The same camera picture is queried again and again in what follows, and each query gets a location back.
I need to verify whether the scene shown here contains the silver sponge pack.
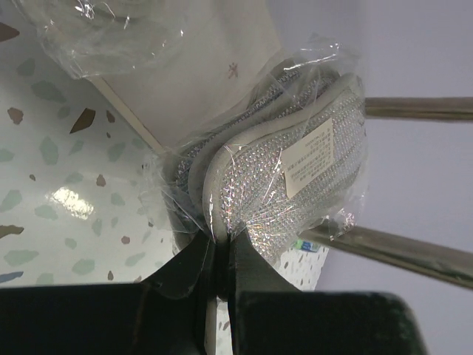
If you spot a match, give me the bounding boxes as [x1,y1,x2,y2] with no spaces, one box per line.
[142,35,372,297]
[14,0,189,78]

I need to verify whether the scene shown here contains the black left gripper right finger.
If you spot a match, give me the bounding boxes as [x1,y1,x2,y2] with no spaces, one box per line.
[228,231,428,354]

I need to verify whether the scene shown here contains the beige two-tier wooden shelf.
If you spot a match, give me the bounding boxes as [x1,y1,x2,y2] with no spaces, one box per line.
[101,1,472,287]

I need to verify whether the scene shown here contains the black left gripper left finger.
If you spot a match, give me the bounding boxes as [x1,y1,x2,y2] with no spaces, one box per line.
[1,233,216,354]

